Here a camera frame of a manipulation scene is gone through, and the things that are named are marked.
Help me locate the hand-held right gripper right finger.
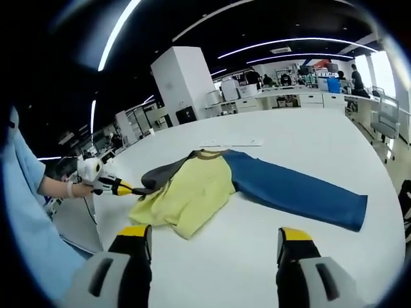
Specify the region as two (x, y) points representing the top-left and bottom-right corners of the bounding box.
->
(275, 227), (378, 308)

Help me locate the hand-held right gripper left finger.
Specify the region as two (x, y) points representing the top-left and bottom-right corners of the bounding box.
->
(59, 224), (153, 308)

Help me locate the yellow blue garment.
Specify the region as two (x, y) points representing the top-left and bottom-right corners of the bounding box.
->
(128, 149), (369, 240)

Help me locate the person's left hand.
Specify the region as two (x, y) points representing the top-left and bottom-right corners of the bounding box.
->
(73, 181), (98, 197)

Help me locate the white narrow pillar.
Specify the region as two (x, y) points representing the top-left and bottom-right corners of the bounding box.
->
(114, 110), (133, 146)

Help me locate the person in light blue shirt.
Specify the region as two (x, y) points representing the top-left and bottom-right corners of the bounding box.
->
(0, 107), (94, 299)

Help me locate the black cabinet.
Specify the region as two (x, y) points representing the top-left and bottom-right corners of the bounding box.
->
(175, 106), (197, 125)

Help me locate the white square pillar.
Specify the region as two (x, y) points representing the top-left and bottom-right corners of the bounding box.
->
(150, 46), (220, 125)

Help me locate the white appliance box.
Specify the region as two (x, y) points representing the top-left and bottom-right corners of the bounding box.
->
(220, 78), (241, 101)

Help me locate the white storage box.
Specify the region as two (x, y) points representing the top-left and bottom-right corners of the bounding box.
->
(237, 83), (259, 99)

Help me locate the grey mesh office chair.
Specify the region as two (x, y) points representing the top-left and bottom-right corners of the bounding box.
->
(369, 85), (401, 161)

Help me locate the long white workbench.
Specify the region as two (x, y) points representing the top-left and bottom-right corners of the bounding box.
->
(205, 89), (351, 114)

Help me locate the blue bin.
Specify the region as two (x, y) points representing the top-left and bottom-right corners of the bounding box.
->
(326, 78), (342, 94)

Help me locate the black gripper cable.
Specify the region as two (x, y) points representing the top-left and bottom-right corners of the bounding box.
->
(82, 194), (98, 226)

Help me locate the red blue wall banner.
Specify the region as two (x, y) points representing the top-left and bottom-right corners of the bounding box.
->
(313, 58), (340, 70)

